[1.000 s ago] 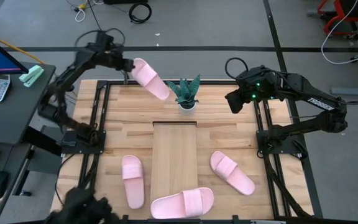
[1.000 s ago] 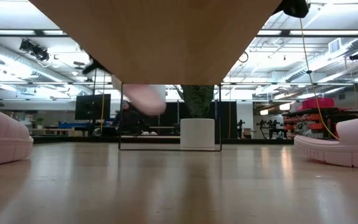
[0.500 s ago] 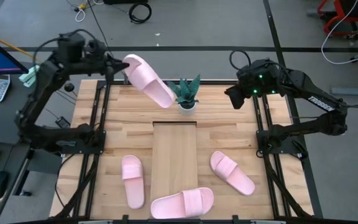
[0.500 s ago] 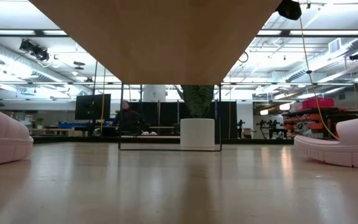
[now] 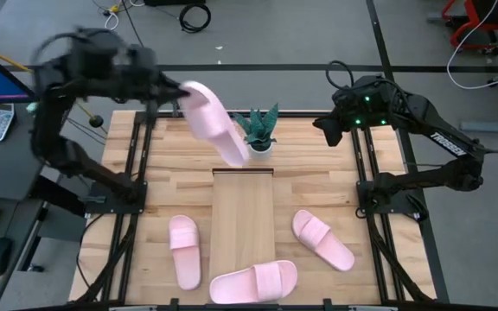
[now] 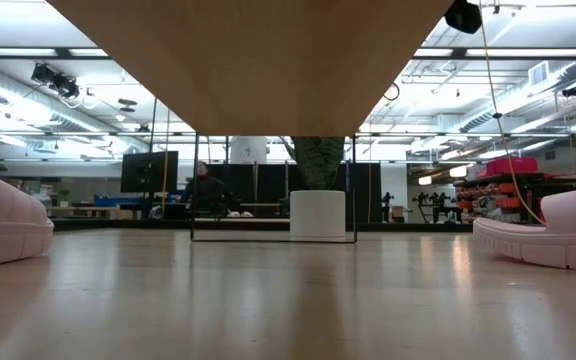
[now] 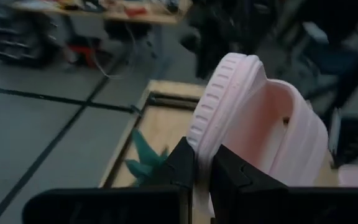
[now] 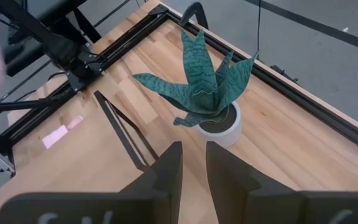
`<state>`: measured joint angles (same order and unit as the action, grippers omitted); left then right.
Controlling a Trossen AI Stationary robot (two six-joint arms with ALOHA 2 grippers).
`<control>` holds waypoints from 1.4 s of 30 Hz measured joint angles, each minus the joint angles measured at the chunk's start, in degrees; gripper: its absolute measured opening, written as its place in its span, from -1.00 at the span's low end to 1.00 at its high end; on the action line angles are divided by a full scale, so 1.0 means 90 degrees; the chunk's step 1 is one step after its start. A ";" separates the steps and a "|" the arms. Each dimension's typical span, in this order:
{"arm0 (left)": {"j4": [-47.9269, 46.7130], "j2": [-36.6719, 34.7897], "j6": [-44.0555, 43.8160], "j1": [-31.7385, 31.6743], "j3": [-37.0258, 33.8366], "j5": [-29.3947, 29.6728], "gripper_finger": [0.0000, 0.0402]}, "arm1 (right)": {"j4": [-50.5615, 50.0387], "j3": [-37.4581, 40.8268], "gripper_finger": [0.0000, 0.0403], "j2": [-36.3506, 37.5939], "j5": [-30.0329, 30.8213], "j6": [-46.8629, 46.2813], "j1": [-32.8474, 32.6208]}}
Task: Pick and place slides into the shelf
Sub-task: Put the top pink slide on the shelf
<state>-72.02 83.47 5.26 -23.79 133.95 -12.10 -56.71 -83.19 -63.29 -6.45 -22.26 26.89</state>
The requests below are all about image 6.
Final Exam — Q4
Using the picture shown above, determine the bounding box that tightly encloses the black ceiling spotlight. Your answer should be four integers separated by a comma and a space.
30, 62, 82, 100

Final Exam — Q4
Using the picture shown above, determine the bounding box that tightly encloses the rack with red bins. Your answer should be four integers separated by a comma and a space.
455, 157, 576, 224

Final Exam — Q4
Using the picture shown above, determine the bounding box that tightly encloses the pink rubber slide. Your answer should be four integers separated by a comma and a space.
0, 162, 55, 271
472, 182, 576, 274

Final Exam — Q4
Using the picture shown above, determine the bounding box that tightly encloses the green spiky plant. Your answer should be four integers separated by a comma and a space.
280, 135, 346, 191

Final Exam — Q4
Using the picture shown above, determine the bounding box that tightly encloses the black metal table frame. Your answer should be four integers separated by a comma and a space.
52, 215, 474, 234

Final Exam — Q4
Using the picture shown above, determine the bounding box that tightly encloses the wooden shelf with black frame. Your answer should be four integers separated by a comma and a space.
45, 0, 454, 245

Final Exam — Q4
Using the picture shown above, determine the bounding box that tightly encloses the white round plant pot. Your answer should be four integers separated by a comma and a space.
289, 189, 347, 242

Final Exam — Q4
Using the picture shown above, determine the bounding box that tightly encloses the black display screen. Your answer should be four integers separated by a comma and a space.
120, 150, 180, 194

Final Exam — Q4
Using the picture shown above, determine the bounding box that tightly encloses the thin yellow cable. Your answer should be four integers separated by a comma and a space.
477, 19, 549, 226

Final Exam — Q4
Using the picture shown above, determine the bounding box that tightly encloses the person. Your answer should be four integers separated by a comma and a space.
180, 160, 234, 217

